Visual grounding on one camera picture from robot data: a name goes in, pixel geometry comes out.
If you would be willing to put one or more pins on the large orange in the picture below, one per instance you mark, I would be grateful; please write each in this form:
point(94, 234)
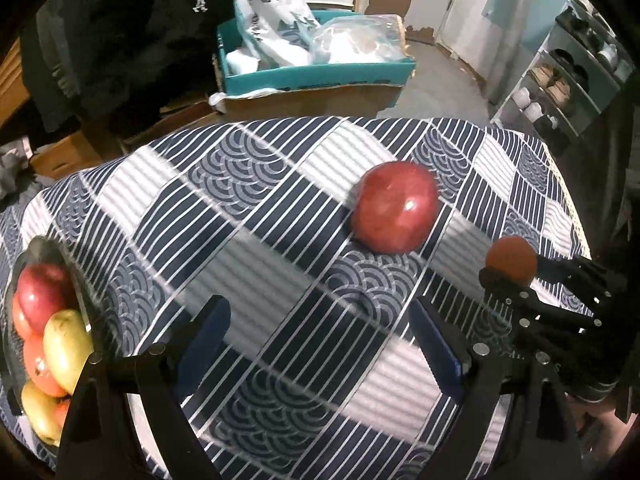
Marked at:
point(37, 365)

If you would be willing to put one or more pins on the white printed plastic bag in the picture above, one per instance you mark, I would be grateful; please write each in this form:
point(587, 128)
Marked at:
point(260, 10)

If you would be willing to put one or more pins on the wooden louvered cabinet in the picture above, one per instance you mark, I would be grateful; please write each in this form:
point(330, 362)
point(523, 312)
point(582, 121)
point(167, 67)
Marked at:
point(10, 80)

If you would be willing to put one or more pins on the large red apple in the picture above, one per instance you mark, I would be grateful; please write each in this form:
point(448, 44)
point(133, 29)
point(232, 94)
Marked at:
point(395, 207)

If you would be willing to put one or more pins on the yellow-green apple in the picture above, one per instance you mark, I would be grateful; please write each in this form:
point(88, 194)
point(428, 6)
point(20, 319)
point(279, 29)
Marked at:
point(67, 347)

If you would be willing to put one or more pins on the small reddish fruit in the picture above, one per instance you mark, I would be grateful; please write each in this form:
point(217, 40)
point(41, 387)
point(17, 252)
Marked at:
point(62, 412)

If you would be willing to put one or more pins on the white shoe rack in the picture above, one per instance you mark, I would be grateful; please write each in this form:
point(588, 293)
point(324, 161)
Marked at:
point(580, 60)

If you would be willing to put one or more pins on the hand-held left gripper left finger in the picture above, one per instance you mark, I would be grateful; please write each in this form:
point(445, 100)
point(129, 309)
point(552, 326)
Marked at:
point(207, 332)

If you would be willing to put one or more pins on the yellow pear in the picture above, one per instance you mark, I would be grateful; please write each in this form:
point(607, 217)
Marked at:
point(39, 410)

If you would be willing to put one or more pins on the small orange tangerine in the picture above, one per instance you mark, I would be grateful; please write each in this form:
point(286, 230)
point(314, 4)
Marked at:
point(511, 260)

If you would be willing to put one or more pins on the beige shoe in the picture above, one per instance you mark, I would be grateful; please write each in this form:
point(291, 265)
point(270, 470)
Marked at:
point(559, 91)
point(544, 74)

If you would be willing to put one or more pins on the wooden chair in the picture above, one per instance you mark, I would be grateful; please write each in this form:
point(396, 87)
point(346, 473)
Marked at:
point(90, 150)

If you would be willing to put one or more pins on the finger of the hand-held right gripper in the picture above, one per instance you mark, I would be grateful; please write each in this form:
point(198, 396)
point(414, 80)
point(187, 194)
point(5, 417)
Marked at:
point(525, 305)
point(590, 280)

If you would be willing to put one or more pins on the ribbed glass plate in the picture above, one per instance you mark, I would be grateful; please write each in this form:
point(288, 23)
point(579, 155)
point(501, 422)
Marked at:
point(50, 252)

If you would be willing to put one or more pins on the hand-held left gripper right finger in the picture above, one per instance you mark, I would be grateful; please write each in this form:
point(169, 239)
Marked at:
point(436, 350)

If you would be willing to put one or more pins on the dark hanging jacket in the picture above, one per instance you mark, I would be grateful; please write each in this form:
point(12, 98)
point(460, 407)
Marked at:
point(125, 35)

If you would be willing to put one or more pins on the clear plastic bag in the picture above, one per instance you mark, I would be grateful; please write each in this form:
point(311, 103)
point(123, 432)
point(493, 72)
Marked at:
point(360, 40)

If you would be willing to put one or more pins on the white shoe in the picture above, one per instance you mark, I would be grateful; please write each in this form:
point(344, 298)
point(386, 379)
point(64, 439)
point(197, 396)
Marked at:
point(522, 97)
point(535, 110)

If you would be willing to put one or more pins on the navy white patterned tablecloth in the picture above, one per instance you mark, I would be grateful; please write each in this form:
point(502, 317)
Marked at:
point(260, 240)

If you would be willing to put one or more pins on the teal cardboard box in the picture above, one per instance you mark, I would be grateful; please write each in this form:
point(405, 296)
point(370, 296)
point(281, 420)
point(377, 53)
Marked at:
point(310, 77)

